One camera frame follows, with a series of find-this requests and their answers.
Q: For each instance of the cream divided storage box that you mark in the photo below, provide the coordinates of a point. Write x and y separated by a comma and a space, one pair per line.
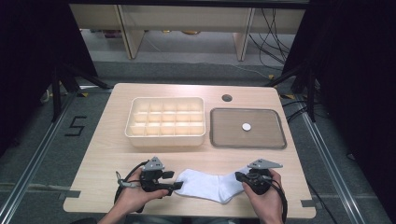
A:
165, 121

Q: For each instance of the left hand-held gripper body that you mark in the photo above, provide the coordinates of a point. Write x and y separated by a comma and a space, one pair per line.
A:
152, 179

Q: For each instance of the white sock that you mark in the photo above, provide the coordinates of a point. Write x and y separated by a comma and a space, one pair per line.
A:
208, 186

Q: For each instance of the person's left hand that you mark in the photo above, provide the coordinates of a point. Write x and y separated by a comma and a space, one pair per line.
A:
137, 199

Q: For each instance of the black curtain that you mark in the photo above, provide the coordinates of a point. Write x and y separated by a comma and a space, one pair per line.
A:
31, 62
358, 77

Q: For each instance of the brown flat tray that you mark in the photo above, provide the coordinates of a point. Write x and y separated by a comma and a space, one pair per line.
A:
236, 130

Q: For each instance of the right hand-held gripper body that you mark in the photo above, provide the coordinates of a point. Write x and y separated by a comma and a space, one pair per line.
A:
261, 180

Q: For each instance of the black metal stand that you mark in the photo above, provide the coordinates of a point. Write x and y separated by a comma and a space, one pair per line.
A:
311, 93
57, 93

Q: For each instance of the aluminium floor rail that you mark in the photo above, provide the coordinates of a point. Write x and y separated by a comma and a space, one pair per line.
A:
34, 161
333, 161

